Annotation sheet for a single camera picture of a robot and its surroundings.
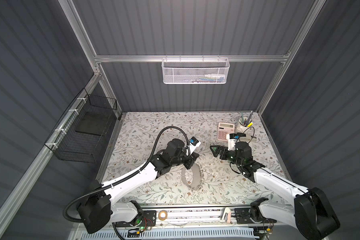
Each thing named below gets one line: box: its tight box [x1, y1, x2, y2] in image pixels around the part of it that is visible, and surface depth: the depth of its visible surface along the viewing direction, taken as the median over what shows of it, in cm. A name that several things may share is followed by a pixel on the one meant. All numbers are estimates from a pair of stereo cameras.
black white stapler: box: [239, 134, 257, 142], surface depth 104 cm
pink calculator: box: [217, 122, 235, 142], surface depth 110 cm
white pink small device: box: [221, 207, 232, 224], surface depth 74 cm
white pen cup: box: [237, 117, 253, 134], surface depth 104 cm
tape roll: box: [158, 210, 168, 221], surface depth 77 cm
